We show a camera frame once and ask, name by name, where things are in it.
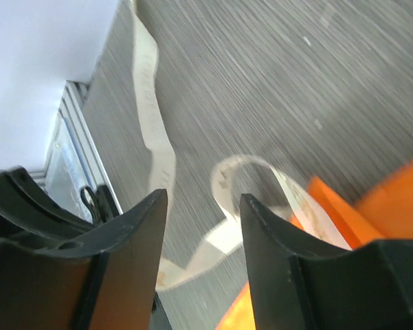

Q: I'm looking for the aluminium front rail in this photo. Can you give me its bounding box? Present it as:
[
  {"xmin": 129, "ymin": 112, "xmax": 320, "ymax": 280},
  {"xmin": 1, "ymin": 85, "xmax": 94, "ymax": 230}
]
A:
[{"xmin": 29, "ymin": 81, "xmax": 122, "ymax": 221}]

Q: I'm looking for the orange wrapping paper sheet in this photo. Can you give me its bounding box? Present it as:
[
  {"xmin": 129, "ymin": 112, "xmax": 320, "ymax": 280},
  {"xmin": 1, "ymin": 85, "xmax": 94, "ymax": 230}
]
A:
[{"xmin": 219, "ymin": 162, "xmax": 413, "ymax": 329}]

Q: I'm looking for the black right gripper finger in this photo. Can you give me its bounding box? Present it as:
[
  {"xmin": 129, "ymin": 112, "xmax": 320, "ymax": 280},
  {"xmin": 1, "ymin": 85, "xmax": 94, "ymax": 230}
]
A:
[{"xmin": 240, "ymin": 194, "xmax": 413, "ymax": 329}]

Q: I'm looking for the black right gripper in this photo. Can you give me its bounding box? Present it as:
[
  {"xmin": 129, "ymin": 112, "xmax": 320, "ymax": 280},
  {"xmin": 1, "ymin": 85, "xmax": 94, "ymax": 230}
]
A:
[{"xmin": 0, "ymin": 167, "xmax": 168, "ymax": 329}]

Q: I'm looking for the cream printed ribbon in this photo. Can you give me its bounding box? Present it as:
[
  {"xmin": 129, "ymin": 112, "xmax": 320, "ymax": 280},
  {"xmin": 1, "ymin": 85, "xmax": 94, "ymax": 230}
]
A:
[{"xmin": 128, "ymin": 1, "xmax": 350, "ymax": 292}]

